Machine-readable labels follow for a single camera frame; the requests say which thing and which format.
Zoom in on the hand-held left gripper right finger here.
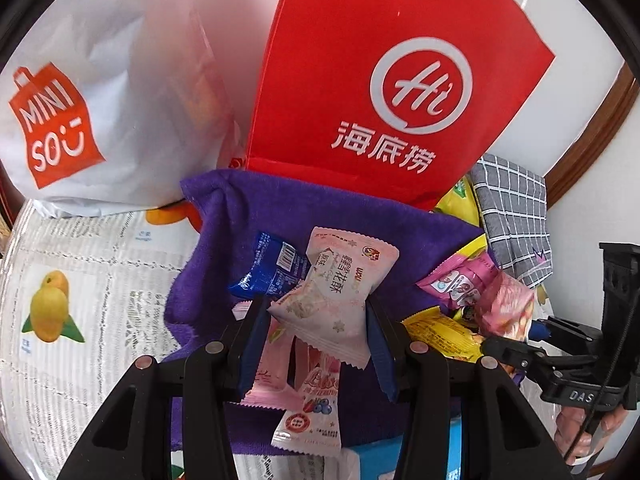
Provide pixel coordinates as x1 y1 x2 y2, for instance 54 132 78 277
366 302 576 480

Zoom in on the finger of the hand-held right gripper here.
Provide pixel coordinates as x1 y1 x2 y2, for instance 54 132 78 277
481 336 556 373
529 316 603 361

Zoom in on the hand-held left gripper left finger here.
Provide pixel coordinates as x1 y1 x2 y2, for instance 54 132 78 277
56 296 273 480

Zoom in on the pale pink snowflake packet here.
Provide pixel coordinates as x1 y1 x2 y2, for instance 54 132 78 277
267 226 401 368

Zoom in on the pink berry print packet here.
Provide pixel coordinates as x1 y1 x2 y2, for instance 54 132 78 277
270 345 344 458

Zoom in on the person's right hand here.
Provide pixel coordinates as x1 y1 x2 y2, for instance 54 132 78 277
554 402 628 468

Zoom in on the blue candy packet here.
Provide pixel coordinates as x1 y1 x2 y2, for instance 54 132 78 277
227 230 313 302

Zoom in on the pink purple snack packet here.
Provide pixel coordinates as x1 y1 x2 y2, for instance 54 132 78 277
415 252 501 311

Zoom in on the blue tissue pack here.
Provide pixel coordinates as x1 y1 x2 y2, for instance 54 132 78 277
357 417 463 480

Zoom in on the grey checked cloth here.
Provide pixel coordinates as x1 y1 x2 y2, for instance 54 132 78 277
467 154 555 288

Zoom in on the yellow green snack packet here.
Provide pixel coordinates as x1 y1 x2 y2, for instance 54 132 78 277
434 174 488 261

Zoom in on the purple towel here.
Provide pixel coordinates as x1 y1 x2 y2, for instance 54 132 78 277
162 169 501 457

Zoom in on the red paper bag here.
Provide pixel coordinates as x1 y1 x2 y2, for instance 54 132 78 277
244 0 557 211

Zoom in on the white plastic shopping bag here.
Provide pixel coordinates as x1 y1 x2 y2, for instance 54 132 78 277
0 0 243 218

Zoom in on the wooden bed frame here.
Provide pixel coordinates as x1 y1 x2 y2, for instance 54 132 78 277
544 62 640 211

